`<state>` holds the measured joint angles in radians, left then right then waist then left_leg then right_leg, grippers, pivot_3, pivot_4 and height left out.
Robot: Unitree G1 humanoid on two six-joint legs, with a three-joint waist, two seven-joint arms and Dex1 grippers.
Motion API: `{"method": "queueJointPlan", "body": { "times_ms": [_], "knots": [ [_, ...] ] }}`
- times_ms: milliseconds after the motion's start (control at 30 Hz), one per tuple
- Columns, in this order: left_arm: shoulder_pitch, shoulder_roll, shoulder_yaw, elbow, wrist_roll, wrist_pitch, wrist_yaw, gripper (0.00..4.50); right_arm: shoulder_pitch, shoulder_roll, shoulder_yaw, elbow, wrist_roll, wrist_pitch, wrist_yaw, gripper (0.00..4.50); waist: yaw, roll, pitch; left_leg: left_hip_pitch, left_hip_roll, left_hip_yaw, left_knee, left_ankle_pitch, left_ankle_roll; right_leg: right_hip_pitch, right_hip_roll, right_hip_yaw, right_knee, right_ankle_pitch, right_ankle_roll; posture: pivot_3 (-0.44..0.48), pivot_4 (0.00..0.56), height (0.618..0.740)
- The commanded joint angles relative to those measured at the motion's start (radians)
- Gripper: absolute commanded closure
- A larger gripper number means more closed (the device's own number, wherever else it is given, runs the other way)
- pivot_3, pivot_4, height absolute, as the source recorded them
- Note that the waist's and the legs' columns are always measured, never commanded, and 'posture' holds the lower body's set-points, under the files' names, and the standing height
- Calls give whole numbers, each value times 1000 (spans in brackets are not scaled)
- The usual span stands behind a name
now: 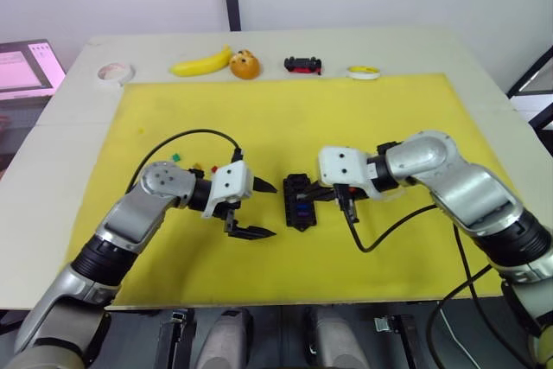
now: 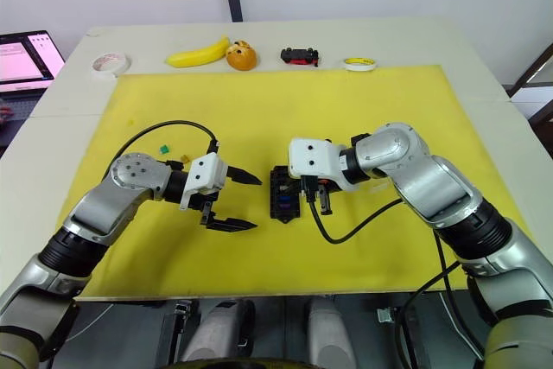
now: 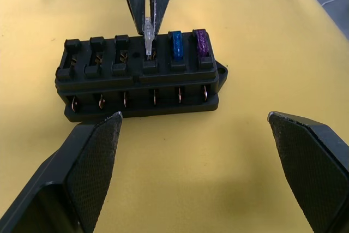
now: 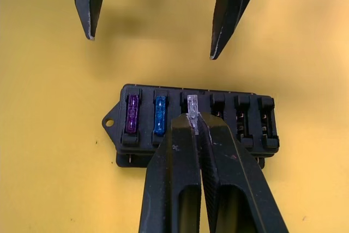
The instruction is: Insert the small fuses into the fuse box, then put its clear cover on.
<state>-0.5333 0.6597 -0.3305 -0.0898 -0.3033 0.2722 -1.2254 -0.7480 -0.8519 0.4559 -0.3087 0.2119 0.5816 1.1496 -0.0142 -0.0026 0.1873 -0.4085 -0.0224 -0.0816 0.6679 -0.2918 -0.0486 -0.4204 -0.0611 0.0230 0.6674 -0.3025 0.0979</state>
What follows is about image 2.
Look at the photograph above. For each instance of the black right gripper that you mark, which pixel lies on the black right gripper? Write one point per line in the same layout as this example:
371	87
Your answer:
326	202

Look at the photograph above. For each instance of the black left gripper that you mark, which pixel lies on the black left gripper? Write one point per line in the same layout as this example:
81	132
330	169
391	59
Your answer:
207	207

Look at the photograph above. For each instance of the blue small fuse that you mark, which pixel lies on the blue small fuse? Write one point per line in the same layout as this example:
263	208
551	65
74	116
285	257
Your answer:
284	203

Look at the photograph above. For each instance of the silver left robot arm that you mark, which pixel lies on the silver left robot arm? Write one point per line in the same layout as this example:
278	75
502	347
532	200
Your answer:
103	209

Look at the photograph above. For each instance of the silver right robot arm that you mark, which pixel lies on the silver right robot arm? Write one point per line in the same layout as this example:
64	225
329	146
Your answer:
432	179

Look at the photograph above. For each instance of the black fuse box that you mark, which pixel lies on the black fuse box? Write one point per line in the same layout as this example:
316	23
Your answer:
285	215

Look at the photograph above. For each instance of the green small fuse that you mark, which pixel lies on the green small fuse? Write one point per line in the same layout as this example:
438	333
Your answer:
163	149

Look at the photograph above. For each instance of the bystander bare hand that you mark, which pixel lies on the bystander bare hand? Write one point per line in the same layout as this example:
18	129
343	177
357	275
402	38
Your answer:
5	113

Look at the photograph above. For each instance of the yellow foam mat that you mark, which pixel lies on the yellow foam mat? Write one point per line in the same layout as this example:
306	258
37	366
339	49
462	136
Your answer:
259	118

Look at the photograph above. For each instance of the metal table clamp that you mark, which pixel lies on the metal table clamp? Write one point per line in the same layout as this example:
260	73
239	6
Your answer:
183	310
386	315

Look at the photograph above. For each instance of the grey rounded shape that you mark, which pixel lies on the grey rounded shape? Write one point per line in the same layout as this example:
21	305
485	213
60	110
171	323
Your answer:
330	334
216	334

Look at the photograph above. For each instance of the yellow tape roll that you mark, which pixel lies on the yellow tape roll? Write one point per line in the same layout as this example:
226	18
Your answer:
360	64

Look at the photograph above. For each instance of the toy peeled orange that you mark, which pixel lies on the toy peeled orange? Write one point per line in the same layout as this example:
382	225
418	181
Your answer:
242	58

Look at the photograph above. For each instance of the black and red toy car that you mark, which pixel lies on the black and red toy car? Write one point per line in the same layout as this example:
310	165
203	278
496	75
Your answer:
298	56

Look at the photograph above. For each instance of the yellow toy banana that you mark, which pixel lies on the yellow toy banana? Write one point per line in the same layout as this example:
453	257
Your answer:
194	58

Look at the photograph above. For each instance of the white tape roll red print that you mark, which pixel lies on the white tape roll red print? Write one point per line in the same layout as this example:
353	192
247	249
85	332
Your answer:
110	64

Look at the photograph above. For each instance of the brown wooden furniture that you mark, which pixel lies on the brown wooden furniture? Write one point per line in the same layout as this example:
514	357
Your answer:
535	79

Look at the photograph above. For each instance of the open laptop with pink screen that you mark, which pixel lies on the open laptop with pink screen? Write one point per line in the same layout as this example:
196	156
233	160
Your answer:
26	60

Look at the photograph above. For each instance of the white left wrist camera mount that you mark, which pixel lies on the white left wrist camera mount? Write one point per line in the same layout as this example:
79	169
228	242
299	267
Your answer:
203	174

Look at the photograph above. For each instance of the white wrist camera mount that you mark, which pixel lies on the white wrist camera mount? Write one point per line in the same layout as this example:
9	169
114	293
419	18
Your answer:
203	174
309	155

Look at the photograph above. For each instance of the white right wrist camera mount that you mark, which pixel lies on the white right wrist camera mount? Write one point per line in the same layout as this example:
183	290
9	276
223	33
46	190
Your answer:
309	155

